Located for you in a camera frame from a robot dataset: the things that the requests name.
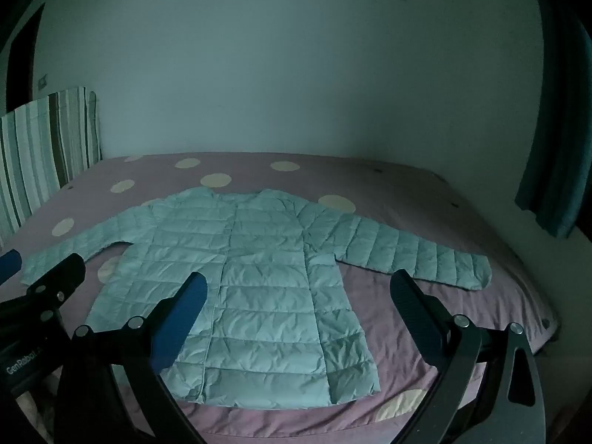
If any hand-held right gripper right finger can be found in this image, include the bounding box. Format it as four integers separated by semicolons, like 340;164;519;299
390;269;547;444

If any light blue quilted puffer jacket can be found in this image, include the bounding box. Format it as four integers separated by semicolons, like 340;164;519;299
19;187;492;408

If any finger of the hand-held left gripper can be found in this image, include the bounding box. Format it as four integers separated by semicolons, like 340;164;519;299
0;253;87;334
0;249;23;287

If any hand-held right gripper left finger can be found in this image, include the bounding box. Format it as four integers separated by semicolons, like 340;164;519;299
54;272;218;444

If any teal curtain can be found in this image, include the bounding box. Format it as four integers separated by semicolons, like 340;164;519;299
514;0;592;240

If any striped pillow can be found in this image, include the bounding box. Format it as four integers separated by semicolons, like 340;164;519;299
0;85;103;246

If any pink dotted bed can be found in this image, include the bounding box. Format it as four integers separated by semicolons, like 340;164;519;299
0;152;560;444

